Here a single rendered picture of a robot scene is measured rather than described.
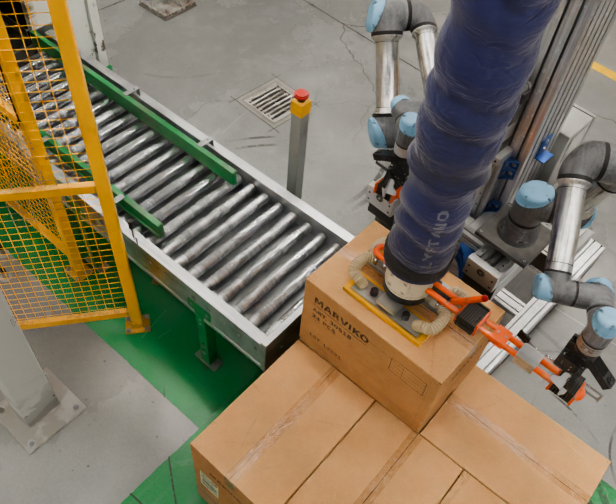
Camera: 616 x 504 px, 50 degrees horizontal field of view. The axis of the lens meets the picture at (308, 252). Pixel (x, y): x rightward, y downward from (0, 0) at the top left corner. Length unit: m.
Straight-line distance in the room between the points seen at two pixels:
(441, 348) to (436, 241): 0.45
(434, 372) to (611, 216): 2.40
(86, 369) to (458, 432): 1.74
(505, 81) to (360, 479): 1.48
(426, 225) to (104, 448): 1.84
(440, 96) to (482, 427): 1.41
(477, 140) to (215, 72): 3.30
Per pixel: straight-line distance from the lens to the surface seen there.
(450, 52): 1.58
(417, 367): 2.23
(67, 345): 3.41
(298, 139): 3.06
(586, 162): 2.02
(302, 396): 2.56
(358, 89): 4.73
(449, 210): 1.89
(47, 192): 2.65
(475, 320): 2.19
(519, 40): 1.53
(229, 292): 2.80
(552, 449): 2.70
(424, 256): 2.04
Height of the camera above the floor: 2.84
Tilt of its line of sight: 51 degrees down
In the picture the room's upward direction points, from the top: 6 degrees clockwise
